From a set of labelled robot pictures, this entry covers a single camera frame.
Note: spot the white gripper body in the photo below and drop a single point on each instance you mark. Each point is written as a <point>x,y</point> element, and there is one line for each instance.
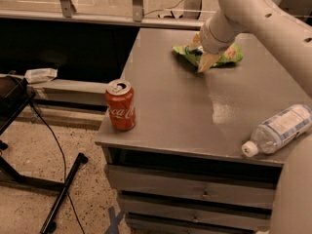
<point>208,41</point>

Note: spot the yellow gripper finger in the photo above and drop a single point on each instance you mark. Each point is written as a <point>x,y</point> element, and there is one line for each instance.
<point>195,42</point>
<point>206,61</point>

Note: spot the green rice chip bag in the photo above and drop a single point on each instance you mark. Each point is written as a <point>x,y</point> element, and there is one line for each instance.
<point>231,55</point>

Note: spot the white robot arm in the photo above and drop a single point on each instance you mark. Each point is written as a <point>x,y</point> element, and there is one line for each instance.
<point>287,39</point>

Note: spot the red coke can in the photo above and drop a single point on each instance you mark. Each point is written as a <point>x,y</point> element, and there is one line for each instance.
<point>119,96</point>

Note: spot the clear plastic water bottle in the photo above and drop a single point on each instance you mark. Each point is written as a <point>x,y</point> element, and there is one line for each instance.
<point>279,130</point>

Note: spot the grey drawer cabinet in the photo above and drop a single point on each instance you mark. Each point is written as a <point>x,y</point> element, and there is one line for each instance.
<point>181,169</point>

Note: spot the metal railing with brackets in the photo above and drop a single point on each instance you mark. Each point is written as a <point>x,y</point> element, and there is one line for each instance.
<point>143,13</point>

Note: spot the white packet on ledge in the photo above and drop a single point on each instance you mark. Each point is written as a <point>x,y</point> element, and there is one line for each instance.
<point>40,75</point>

